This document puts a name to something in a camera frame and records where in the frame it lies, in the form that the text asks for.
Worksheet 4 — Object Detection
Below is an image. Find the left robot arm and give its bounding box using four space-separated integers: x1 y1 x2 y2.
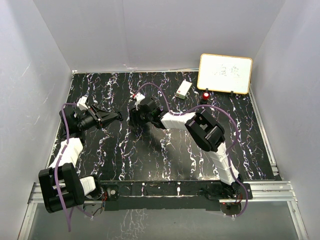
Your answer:
38 104 123 213

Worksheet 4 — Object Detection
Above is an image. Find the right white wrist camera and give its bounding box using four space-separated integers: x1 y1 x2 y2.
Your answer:
132 92 145 111

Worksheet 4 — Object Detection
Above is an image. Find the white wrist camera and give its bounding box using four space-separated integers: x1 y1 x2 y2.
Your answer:
76 96 88 111
132 92 145 111

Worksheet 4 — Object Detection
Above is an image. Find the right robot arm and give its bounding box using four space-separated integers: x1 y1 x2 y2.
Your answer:
129 93 243 199

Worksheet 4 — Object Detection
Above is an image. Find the black front mounting bar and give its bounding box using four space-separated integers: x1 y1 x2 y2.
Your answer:
100 180 226 211

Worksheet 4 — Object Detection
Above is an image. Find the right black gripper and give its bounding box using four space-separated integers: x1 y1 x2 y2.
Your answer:
129 106 153 128

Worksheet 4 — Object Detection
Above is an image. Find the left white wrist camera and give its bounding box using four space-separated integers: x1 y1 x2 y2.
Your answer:
76 96 88 111

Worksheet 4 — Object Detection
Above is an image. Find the red emergency button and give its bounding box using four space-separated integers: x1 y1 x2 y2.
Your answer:
200 92 210 105

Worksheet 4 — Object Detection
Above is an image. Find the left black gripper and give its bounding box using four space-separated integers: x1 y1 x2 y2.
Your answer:
77 104 118 131

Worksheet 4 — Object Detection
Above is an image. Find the white cardboard box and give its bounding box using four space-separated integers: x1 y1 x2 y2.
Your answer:
175 80 192 100

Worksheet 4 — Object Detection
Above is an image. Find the white board yellow frame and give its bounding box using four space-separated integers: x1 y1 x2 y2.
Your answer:
197 53 253 95

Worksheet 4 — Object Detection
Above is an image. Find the black earbud charging case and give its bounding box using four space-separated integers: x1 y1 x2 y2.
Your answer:
117 112 124 122

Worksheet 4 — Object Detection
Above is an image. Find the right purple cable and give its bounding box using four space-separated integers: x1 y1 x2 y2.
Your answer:
134 82 249 218

